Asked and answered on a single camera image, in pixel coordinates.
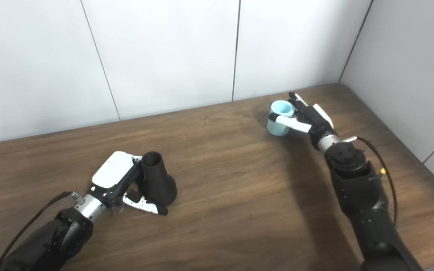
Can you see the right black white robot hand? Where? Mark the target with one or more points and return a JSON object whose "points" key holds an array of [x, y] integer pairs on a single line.
{"points": [[317, 120]]}

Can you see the black funnel-shaped nozzle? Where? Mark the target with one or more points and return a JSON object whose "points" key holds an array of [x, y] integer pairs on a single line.
{"points": [[158, 180]]}

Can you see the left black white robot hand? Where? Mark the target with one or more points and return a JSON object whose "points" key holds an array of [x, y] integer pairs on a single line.
{"points": [[111, 169]]}

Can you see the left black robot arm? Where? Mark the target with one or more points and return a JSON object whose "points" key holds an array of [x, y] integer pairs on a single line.
{"points": [[51, 237]]}

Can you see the light blue cylinder cup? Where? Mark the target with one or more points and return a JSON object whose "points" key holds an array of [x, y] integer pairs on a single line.
{"points": [[277, 130]]}

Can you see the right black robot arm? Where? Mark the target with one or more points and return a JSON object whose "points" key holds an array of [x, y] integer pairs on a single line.
{"points": [[364, 199]]}

